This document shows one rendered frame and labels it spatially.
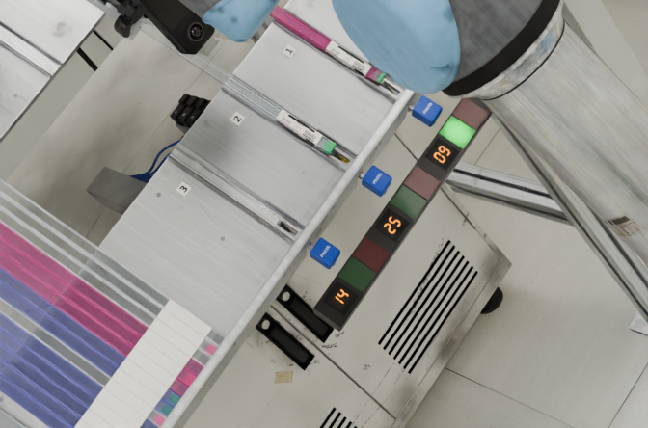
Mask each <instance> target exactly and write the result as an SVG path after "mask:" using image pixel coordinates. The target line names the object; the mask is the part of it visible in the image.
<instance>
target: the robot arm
mask: <svg viewBox="0 0 648 428"><path fill-rule="evenodd" d="M94 1H95V4H96V5H97V6H98V7H99V8H100V9H101V10H102V11H103V12H105V13H106V14H107V15H108V16H109V17H111V18H112V19H113V20H114V21H115V24H114V29H115V31H117V32H118V33H119V34H120V35H122V36H123V37H124V38H128V37H129V36H132V35H134V34H135V33H136V32H138V31H139V30H140V28H141V27H140V25H141V22H140V21H141V19H142V17H144V18H145V19H149V20H150V21H151V22H152V23H153V24H154V25H155V26H156V28H157V29H158V30H159V31H160V32H161V33H162V34H163V35H164V36H165V37H166V38H167V39H168V41H169V42H170V43H171V44H172V45H173V46H174V47H175V48H176V49H177V50H178V51H179V52H180V53H181V54H190V55H196V54H197V53H198V52H199V51H200V50H201V48H202V47H203V46H204V45H205V43H206V42H207V41H208V40H209V39H210V38H211V36H212V35H213V34H214V31H215V29H217V30H218V31H219V32H221V33H222V34H224V35H225V36H226V37H228V38H229V39H231V40H232V41H235V42H245V41H247V40H249V39H250V38H251V37H252V36H253V35H254V34H255V32H256V31H257V30H258V29H259V27H260V26H261V25H262V24H263V22H264V21H265V20H266V19H267V17H268V16H269V15H270V13H271V12H273V10H274V9H275V8H276V6H277V5H278V3H279V2H280V0H94ZM107 3H109V4H107ZM332 5H333V8H334V10H335V13H336V15H337V18H338V20H339V22H340V24H341V26H342V28H343V29H344V31H345V32H346V34H347V35H348V37H349V38H350V40H351V41H353V43H354V44H355V45H356V46H357V48H358V49H359V50H360V51H361V52H362V53H363V54H364V56H365V57H366V58H367V59H368V60H369V61H370V62H371V63H372V64H373V65H375V66H376V67H377V68H378V69H379V70H380V71H382V72H383V73H384V74H387V73H388V74H389V75H390V76H391V77H392V79H393V81H394V82H396V83H397V84H399V85H400V86H402V87H404V88H406V89H408V90H410V91H413V92H416V93H420V94H434V93H437V92H438V91H442V92H443V93H445V94H446V95H447V96H448V97H450V98H456V99H459V98H472V97H477V98H479V99H480V100H481V101H482V102H483V103H484V104H485V105H486V106H487V107H488V108H489V109H490V110H491V111H492V112H493V113H494V114H495V115H496V116H497V117H498V118H499V119H500V120H501V121H502V122H503V123H504V124H505V125H506V126H507V127H508V128H509V129H510V130H511V131H512V132H513V133H514V134H515V135H516V136H517V137H518V138H519V139H520V140H521V141H522V142H523V143H524V144H525V145H526V146H527V147H528V148H529V149H530V150H531V151H533V152H534V153H535V154H536V155H537V156H538V157H539V158H540V159H541V160H542V161H543V162H544V163H545V164H546V165H547V166H548V167H549V168H550V169H551V170H552V171H553V172H554V173H555V174H556V175H557V176H558V177H559V178H560V179H561V180H562V181H563V182H564V183H565V184H566V185H567V186H568V187H569V188H570V189H571V190H572V191H573V192H574V193H575V194H576V195H577V196H578V197H579V198H580V199H581V200H582V201H583V202H584V203H585V204H586V205H587V206H588V207H589V208H590V209H591V210H592V211H593V212H594V213H595V214H596V215H597V216H598V217H599V218H600V219H601V220H602V221H603V222H604V223H605V224H606V225H607V226H608V227H609V228H610V229H611V230H612V231H613V232H614V233H616V234H617V235H618V236H619V237H620V238H621V239H622V240H623V241H624V242H625V243H626V244H627V245H628V246H629V247H630V248H631V249H632V250H633V251H634V252H635V253H636V254H637V255H638V256H639V257H640V258H641V259H642V260H643V261H644V262H645V263H646V264H647V265H648V107H647V106H646V105H645V104H644V103H643V102H642V101H641V100H640V99H639V98H638V96H637V95H636V94H635V93H634V92H633V91H632V90H631V89H630V88H629V87H628V86H627V85H626V84H625V83H624V82H623V80H622V79H621V78H620V77H619V76H618V75H617V74H616V73H615V72H614V71H613V70H612V69H611V68H610V67H609V66H608V65H607V63H606V62H605V61H604V60H603V59H602V58H601V57H600V56H599V55H598V54H597V53H596V52H595V51H594V50H593V49H592V48H591V47H590V45H589V44H588V43H587V42H586V41H585V40H584V39H583V38H582V37H581V36H580V35H579V34H578V33H577V32H576V31H575V30H574V28H573V27H572V26H571V25H570V24H569V23H568V22H567V21H566V20H565V19H564V18H563V17H562V8H563V0H332Z"/></svg>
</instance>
